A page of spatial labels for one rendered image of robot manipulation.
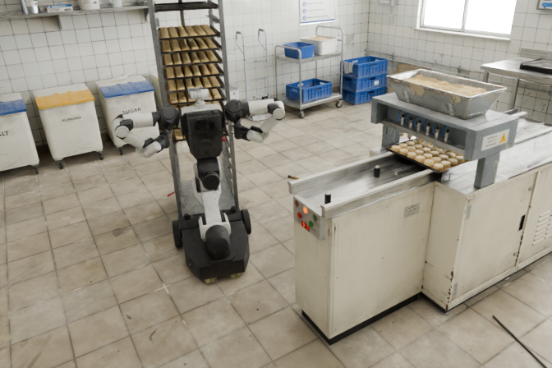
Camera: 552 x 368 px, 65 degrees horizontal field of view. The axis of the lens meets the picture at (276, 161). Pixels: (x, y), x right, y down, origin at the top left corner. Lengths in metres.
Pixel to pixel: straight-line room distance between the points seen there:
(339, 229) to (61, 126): 3.58
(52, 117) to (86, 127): 0.34
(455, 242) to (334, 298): 0.71
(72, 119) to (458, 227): 3.90
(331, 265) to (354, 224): 0.23
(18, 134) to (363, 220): 3.76
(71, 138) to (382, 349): 3.76
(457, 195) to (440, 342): 0.84
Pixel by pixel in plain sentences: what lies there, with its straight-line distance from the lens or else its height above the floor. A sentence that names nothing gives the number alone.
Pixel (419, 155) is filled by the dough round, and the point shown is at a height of 0.92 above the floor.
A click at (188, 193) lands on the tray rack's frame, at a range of 3.83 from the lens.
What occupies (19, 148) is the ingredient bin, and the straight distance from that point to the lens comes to 5.07.
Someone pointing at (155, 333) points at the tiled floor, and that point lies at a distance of 2.78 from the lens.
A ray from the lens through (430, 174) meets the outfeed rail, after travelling 2.42.
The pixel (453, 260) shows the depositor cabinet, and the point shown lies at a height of 0.43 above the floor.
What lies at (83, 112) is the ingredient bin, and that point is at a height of 0.58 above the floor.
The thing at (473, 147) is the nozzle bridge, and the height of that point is 1.10.
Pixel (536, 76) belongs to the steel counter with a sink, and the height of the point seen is 0.87.
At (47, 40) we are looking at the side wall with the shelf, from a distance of 5.51.
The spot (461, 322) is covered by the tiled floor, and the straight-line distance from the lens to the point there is 2.87.
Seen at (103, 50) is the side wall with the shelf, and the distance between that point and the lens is 5.60.
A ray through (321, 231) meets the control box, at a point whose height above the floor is 0.75.
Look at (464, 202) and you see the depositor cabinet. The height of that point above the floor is 0.79.
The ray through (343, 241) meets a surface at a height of 0.68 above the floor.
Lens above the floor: 1.91
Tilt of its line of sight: 24 degrees down
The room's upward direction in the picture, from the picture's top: 2 degrees counter-clockwise
